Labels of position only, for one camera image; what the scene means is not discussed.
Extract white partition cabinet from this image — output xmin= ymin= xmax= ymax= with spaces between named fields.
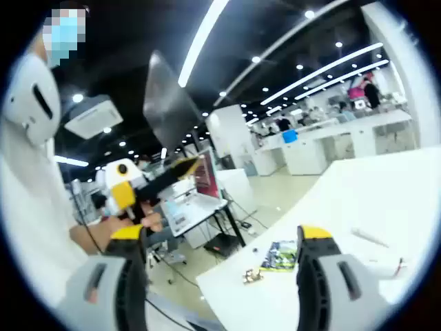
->
xmin=216 ymin=168 xmax=258 ymax=221

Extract person's left hand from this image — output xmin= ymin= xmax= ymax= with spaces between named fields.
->
xmin=132 ymin=202 xmax=165 ymax=234

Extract small gold object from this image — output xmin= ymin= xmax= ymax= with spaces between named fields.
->
xmin=242 ymin=268 xmax=265 ymax=286

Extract black frame stand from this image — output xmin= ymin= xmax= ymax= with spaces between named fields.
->
xmin=212 ymin=202 xmax=247 ymax=250

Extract white long counter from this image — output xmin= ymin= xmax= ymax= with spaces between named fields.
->
xmin=254 ymin=109 xmax=414 ymax=177

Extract long ceiling light strip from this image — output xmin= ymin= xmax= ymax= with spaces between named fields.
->
xmin=260 ymin=42 xmax=384 ymax=106
xmin=177 ymin=0 xmax=231 ymax=88
xmin=294 ymin=59 xmax=390 ymax=101

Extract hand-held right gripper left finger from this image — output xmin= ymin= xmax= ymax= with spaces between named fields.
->
xmin=54 ymin=223 xmax=150 ymax=331

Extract white chest device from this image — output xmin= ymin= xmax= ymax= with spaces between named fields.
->
xmin=2 ymin=53 xmax=63 ymax=146

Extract pink object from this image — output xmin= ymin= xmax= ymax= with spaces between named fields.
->
xmin=347 ymin=84 xmax=367 ymax=101

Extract grey hanging panel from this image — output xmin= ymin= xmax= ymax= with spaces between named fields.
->
xmin=142 ymin=50 xmax=205 ymax=150

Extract black device cable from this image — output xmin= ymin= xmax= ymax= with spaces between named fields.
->
xmin=70 ymin=182 xmax=104 ymax=255

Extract round ceiling spotlights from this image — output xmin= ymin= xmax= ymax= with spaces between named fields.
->
xmin=70 ymin=10 xmax=384 ymax=158

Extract black box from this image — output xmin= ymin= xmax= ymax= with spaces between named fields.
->
xmin=203 ymin=231 xmax=242 ymax=259

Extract white pen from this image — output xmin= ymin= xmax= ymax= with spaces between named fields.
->
xmin=350 ymin=227 xmax=390 ymax=249

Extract green printed packet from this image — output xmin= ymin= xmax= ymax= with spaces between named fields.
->
xmin=260 ymin=239 xmax=299 ymax=274

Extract white ceiling air conditioner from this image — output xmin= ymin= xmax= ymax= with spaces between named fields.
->
xmin=63 ymin=94 xmax=124 ymax=140

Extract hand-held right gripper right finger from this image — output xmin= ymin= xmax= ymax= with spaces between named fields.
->
xmin=295 ymin=225 xmax=397 ymax=331

